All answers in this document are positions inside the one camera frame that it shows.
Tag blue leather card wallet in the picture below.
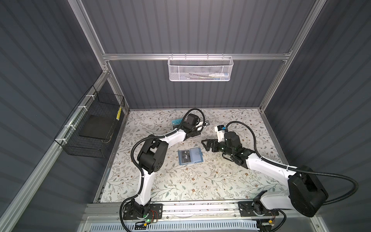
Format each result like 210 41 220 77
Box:
178 148 203 165

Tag white wire mesh basket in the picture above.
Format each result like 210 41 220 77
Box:
167 56 234 82

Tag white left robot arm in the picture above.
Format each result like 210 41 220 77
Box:
130 113 207 207

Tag teal VIP card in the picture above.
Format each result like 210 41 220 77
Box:
172 119 182 127

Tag black pad in basket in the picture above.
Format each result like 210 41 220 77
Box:
79 115 115 140

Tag black wire wall basket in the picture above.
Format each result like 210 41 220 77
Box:
55 87 125 159

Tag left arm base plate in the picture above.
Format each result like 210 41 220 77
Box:
122 202 163 220

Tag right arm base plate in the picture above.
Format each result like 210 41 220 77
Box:
238 201 279 217

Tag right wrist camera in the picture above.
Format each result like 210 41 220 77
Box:
214 125 227 143

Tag black corrugated right cable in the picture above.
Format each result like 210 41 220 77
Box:
225 121 359 206

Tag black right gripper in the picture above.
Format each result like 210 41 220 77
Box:
201 137 233 157

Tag black corrugated cable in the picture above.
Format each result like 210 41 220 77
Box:
225 121 359 206
119 108 206 204

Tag clear acrylic card display stand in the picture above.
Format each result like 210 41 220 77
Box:
172 119 185 130

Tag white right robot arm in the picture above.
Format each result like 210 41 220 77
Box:
202 132 328 217

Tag black card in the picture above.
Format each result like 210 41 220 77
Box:
180 150 191 164

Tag black corrugated left cable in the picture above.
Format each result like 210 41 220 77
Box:
119 108 206 204

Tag pens in white basket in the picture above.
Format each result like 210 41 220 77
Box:
188 72 230 81

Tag yellow marker pen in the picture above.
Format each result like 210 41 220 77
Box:
116 106 122 121

